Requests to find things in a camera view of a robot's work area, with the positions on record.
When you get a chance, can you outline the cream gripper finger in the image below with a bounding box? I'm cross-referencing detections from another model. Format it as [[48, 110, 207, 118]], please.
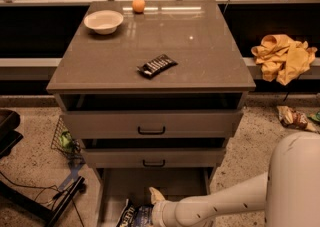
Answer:
[[149, 187, 165, 205]]

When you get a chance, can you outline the blue chip bag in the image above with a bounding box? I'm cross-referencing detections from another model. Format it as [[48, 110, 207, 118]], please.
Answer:
[[116, 199, 153, 227]]

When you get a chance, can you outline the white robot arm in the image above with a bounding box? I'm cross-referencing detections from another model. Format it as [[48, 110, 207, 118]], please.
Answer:
[[152, 132, 320, 227]]

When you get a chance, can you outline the bottom grey drawer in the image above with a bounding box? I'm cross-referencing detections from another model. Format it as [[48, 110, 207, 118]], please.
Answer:
[[96, 167, 214, 227]]

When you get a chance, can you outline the grey drawer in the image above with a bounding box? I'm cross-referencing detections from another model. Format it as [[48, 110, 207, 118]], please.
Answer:
[[96, 167, 214, 227], [82, 148, 225, 168], [61, 110, 243, 139]]

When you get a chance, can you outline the middle grey drawer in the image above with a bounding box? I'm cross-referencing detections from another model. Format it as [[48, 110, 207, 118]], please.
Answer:
[[82, 148, 225, 168]]

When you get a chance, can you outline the top grey drawer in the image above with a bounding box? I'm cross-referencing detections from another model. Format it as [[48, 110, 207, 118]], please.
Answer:
[[61, 110, 243, 139]]

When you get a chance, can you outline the grey drawer cabinet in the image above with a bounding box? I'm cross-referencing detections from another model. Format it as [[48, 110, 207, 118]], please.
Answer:
[[46, 0, 257, 227]]

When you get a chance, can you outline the brown snack bag on floor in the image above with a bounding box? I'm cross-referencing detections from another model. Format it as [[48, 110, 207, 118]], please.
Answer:
[[277, 106, 317, 133]]

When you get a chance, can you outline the blue tape on floor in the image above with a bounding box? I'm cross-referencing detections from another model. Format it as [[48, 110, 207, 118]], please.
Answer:
[[58, 161, 84, 191]]

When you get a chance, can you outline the green item in basket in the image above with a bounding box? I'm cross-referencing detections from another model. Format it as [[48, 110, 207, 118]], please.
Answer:
[[59, 131, 74, 153]]

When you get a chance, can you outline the black candy bar wrapper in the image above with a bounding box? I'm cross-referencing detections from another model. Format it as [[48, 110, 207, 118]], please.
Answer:
[[137, 54, 177, 79]]

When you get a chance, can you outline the black stand leg left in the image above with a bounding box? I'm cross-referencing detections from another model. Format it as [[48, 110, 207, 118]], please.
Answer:
[[0, 176, 85, 227]]

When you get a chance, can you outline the black chair base left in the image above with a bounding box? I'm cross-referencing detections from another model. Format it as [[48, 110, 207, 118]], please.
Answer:
[[0, 109, 23, 158]]

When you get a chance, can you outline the green packet on floor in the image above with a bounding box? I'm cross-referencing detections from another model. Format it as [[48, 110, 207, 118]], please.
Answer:
[[309, 112, 320, 123]]

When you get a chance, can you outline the white paper bowl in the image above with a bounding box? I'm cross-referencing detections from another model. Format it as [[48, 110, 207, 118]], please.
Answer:
[[84, 10, 124, 35]]

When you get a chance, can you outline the yellow crumpled cloth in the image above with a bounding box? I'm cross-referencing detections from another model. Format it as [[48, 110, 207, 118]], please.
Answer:
[[251, 34, 318, 86]]

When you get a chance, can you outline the orange fruit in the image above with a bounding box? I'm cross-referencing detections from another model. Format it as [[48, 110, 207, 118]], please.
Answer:
[[132, 0, 146, 13]]

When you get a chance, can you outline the wire basket on floor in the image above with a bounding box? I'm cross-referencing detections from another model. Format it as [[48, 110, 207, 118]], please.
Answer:
[[51, 118, 82, 160]]

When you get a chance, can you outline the black cable on floor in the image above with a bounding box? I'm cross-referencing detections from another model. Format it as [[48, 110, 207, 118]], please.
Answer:
[[0, 170, 86, 227]]

